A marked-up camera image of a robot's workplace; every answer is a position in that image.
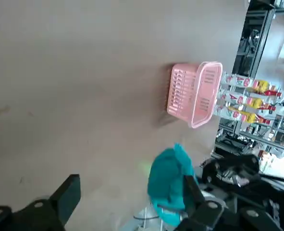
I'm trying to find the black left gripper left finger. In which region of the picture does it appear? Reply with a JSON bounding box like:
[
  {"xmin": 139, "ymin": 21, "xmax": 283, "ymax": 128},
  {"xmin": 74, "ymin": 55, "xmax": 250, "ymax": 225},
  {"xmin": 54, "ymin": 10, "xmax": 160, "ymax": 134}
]
[{"xmin": 0, "ymin": 174, "xmax": 81, "ymax": 231}]

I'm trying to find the pink-capped white bottle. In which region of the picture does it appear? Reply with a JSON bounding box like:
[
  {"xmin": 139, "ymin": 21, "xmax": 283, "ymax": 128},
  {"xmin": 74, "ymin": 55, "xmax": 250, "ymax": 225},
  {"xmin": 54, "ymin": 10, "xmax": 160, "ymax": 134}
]
[
  {"xmin": 217, "ymin": 89, "xmax": 247, "ymax": 104},
  {"xmin": 221, "ymin": 71, "xmax": 253, "ymax": 88}
]

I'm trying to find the clear acrylic bottle shelf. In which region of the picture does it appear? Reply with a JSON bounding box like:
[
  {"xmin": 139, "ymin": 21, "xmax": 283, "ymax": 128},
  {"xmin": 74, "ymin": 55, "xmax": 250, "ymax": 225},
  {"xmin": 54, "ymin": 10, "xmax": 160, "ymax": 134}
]
[{"xmin": 215, "ymin": 71, "xmax": 284, "ymax": 126}]

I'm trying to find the pink plastic basket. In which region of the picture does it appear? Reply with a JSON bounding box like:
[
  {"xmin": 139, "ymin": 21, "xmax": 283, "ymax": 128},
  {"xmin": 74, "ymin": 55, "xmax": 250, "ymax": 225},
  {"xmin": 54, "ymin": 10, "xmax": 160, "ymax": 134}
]
[{"xmin": 166, "ymin": 61, "xmax": 223, "ymax": 129}]

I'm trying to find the teal snack packet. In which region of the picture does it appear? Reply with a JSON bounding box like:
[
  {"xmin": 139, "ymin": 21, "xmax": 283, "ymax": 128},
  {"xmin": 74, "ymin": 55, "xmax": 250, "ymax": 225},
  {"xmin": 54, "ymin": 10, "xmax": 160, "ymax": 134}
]
[{"xmin": 147, "ymin": 142, "xmax": 200, "ymax": 227}]

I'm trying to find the dark metal rack frame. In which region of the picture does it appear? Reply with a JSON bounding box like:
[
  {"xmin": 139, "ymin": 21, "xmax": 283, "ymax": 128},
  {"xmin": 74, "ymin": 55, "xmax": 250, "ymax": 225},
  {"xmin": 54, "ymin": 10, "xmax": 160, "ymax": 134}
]
[{"xmin": 233, "ymin": 0, "xmax": 284, "ymax": 77}]

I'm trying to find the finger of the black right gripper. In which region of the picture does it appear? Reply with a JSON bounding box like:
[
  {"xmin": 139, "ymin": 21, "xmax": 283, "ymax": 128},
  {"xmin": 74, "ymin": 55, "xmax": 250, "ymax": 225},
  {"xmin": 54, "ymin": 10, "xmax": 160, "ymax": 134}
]
[{"xmin": 200, "ymin": 155, "xmax": 261, "ymax": 187}]

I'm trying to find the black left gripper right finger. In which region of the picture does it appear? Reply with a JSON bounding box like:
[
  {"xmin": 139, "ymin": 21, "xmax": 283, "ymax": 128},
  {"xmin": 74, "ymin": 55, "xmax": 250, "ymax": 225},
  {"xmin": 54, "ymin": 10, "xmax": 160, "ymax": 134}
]
[{"xmin": 176, "ymin": 175, "xmax": 284, "ymax": 231}]

